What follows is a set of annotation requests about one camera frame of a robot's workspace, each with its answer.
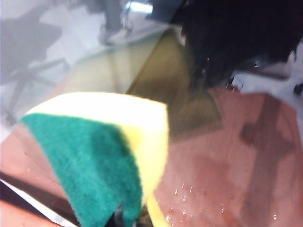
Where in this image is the green and yellow sponge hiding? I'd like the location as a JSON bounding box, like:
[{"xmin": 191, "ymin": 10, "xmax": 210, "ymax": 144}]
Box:
[{"xmin": 19, "ymin": 91, "xmax": 170, "ymax": 227}]

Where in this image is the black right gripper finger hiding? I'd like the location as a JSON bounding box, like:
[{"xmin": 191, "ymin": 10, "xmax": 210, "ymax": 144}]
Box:
[{"xmin": 107, "ymin": 202, "xmax": 143, "ymax": 227}]

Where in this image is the large glass window pane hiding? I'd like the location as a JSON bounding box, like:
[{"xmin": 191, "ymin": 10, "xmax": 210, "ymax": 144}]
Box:
[{"xmin": 0, "ymin": 0, "xmax": 303, "ymax": 227}]

